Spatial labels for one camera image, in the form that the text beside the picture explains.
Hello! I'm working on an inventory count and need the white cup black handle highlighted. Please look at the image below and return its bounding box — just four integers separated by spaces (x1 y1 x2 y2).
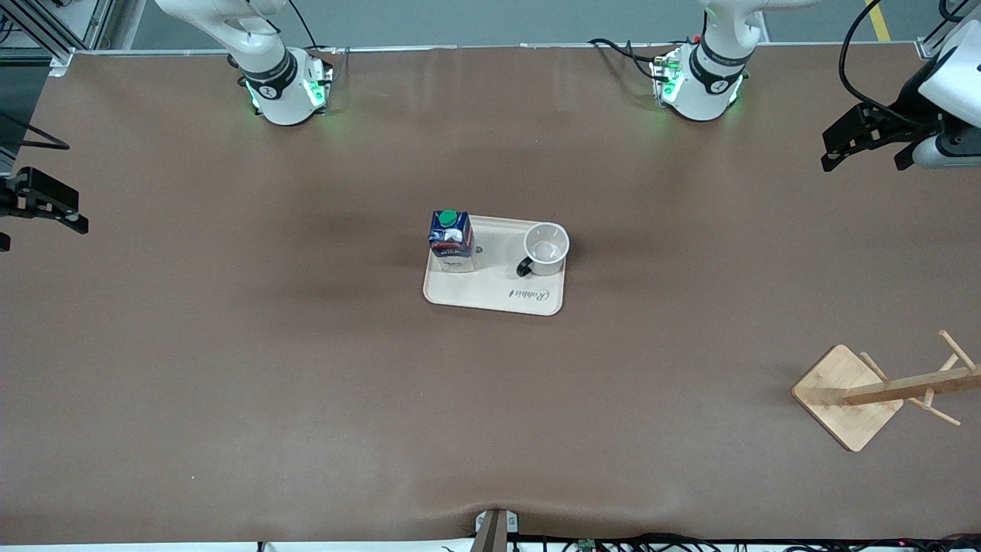
516 222 571 278

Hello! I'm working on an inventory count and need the blue milk carton green cap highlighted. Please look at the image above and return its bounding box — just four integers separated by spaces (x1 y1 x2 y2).
428 209 476 274

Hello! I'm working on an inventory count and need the wooden cup rack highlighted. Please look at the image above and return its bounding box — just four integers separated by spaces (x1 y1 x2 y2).
791 330 981 453

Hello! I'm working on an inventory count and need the thin black metal stand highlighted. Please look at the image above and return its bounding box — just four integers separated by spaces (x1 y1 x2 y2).
0 113 71 152

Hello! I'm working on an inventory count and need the brown table mat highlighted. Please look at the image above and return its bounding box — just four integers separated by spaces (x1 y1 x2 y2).
0 42 981 547

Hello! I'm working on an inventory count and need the cream plastic rabbit tray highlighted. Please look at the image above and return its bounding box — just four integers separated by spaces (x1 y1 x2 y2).
423 215 569 317

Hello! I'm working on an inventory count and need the metal table clamp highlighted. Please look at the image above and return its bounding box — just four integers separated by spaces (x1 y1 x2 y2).
471 508 520 552

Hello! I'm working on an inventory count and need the aluminium frame profile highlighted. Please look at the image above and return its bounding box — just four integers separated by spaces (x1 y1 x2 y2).
916 27 963 61
0 0 146 77

